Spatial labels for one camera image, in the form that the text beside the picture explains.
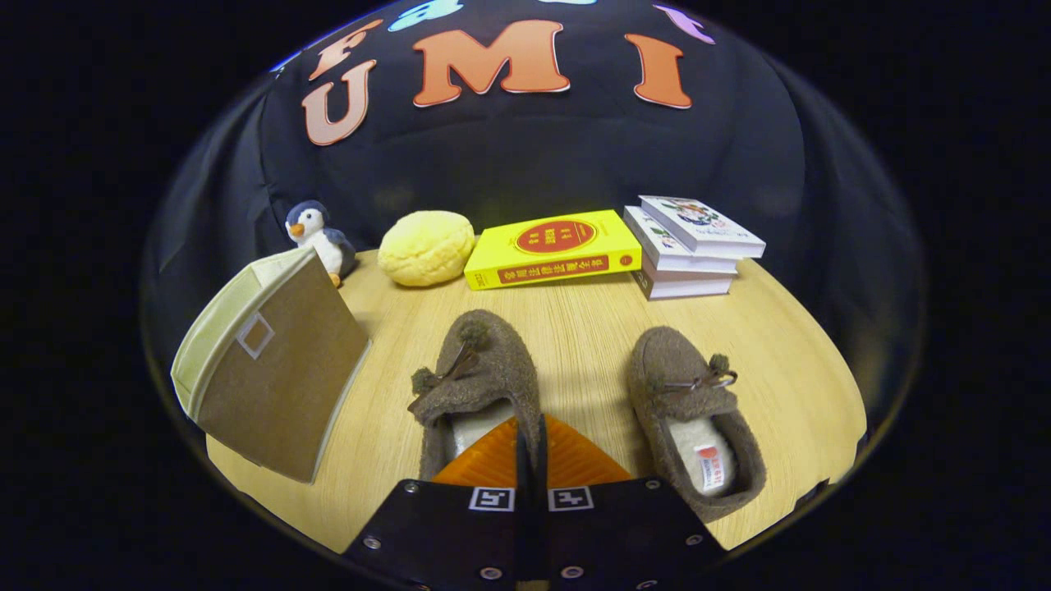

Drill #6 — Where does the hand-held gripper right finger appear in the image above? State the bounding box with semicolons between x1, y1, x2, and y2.
535;415;727;591

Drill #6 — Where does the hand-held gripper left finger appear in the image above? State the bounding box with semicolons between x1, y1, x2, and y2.
341;416;535;591

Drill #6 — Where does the brown fuzzy shoe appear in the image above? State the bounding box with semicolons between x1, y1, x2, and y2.
628;326;767;524
408;309;544;481

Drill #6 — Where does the beige fabric storage box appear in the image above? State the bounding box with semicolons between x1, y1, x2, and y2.
170;246;372;484

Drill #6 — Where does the yellow round plush bun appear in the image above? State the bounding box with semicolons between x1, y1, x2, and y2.
378;210;476;288

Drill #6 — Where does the yellow book with red circle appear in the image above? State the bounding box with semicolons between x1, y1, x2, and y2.
464;209;643;291

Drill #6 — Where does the white book with colourful cover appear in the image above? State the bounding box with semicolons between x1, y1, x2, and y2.
639;195;766;260

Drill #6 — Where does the penguin plush toy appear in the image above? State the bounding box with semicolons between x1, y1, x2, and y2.
285;199;359;288

